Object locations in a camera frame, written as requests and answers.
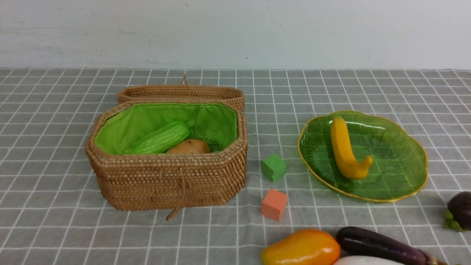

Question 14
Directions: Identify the brown potato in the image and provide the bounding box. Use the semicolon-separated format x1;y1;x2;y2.
166;139;210;154

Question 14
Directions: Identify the green cucumber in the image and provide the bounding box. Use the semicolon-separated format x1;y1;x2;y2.
123;121;190;154

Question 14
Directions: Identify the yellow banana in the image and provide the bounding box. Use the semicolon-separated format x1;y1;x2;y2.
331;116;373;180

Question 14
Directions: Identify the orange yellow mango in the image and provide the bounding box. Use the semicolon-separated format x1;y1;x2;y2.
261;229;340;265

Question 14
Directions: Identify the purple eggplant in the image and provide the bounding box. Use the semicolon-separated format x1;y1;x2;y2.
335;226;446;265

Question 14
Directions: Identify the white radish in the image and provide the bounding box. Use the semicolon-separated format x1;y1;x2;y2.
333;255;402;265

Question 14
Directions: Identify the green foam block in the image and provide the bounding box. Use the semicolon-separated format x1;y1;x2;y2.
261;154;287;183

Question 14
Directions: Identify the woven wicker basket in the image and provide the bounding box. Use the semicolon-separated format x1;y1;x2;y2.
85;100;248;221

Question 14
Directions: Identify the orange foam block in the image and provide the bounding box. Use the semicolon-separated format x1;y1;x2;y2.
261;188;288;222

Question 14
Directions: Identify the green glass plate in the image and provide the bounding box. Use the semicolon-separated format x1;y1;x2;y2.
297;110;428;203

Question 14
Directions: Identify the dark purple mangosteen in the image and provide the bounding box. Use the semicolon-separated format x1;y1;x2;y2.
444;191;471;233

